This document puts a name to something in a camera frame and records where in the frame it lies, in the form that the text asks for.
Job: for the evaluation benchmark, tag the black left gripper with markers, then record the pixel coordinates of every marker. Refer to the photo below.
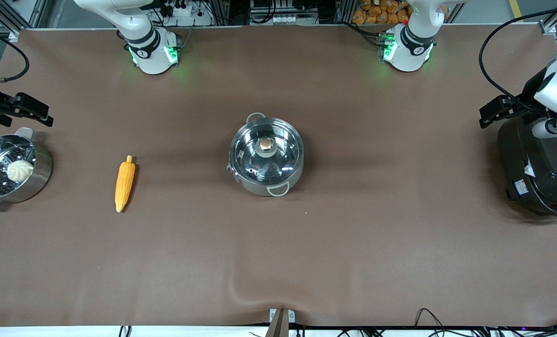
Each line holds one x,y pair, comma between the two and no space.
527,95

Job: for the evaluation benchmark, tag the yellow corn cob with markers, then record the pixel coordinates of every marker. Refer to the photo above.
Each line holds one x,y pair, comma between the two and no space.
125,183

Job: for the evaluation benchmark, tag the glass pot lid with knob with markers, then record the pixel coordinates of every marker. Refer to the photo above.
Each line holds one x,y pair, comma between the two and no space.
283,161

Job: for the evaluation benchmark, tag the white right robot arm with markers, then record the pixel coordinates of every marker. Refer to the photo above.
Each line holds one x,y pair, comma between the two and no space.
150,44

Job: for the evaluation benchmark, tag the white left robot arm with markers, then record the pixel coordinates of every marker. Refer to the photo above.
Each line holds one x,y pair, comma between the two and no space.
412,44

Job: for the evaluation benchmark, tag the shiny steel steamer pot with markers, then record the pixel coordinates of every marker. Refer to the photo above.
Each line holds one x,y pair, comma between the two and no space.
42,173

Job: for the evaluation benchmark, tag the white steamed bun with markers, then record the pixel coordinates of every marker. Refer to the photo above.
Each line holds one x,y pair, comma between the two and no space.
20,171

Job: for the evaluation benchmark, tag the black rice cooker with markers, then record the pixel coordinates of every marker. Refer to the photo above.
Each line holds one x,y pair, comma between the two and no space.
545,178

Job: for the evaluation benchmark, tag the orange snack packets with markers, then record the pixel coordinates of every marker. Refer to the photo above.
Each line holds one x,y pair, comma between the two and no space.
377,11

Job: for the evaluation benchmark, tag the white power strip with plugs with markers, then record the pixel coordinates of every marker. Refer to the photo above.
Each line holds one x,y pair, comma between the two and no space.
185,13

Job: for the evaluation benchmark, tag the brown table mat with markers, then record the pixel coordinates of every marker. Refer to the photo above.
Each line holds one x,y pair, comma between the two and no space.
353,257

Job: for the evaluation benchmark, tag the white multi-socket block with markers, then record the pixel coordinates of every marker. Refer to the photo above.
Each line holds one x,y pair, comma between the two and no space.
283,19

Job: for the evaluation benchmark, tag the grey table edge clamp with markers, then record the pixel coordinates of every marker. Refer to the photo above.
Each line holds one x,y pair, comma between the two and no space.
282,318

